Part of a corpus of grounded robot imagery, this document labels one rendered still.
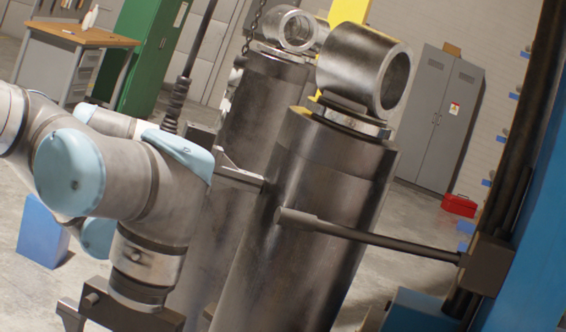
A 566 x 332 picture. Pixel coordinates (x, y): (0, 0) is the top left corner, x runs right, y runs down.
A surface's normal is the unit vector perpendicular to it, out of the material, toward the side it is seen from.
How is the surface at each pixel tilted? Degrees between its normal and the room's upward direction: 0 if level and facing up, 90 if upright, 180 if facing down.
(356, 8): 90
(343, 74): 110
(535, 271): 90
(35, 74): 90
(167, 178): 59
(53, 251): 90
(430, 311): 0
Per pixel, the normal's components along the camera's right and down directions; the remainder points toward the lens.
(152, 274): 0.34, 0.28
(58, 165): -0.60, -0.07
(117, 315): -0.21, 0.10
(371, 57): -0.38, -0.35
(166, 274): 0.59, 0.34
